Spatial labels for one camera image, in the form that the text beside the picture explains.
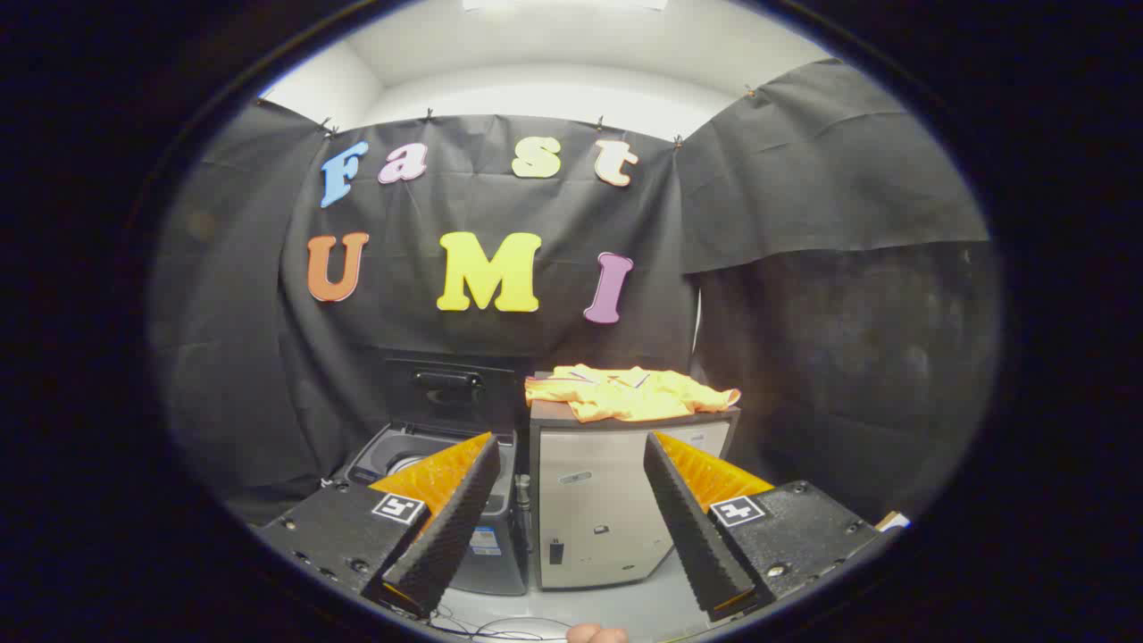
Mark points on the small silver cabinet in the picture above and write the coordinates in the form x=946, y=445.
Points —
x=589, y=500

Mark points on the small white object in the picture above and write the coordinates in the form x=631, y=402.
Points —
x=893, y=521

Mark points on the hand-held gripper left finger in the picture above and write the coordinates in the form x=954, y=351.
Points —
x=446, y=527

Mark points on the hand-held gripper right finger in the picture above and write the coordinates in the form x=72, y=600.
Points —
x=696, y=536

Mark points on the dark grey washing machine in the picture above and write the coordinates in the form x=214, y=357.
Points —
x=497, y=563

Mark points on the orange polo shirt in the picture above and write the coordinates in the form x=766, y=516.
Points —
x=625, y=397

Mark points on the black backdrop cloth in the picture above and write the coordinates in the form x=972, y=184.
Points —
x=491, y=205

